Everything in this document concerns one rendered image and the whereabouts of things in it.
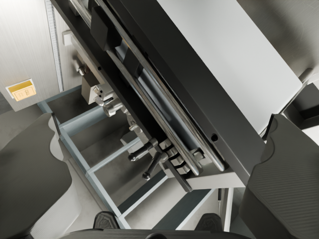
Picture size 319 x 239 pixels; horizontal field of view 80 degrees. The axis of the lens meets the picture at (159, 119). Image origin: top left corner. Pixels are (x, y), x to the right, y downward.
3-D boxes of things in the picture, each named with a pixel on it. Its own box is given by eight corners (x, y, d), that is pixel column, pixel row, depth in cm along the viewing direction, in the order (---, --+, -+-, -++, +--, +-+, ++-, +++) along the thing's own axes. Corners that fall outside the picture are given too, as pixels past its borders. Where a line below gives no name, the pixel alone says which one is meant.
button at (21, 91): (7, 87, 65) (11, 93, 65) (29, 79, 68) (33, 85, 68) (13, 96, 71) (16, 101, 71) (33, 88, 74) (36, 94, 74)
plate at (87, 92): (82, 75, 74) (90, 87, 73) (157, 45, 94) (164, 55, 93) (81, 94, 87) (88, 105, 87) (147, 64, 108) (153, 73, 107)
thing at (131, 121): (124, 112, 65) (135, 115, 59) (128, 110, 66) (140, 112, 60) (131, 131, 68) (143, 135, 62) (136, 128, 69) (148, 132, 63)
